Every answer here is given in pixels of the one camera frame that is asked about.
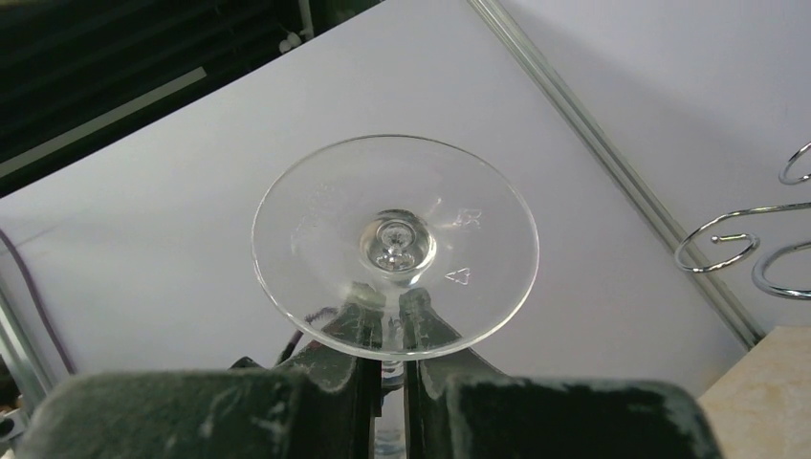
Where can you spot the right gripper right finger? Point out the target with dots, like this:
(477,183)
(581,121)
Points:
(461,406)

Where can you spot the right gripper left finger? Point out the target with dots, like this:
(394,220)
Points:
(318,404)

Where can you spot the chrome wine glass rack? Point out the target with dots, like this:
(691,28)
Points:
(763,264)

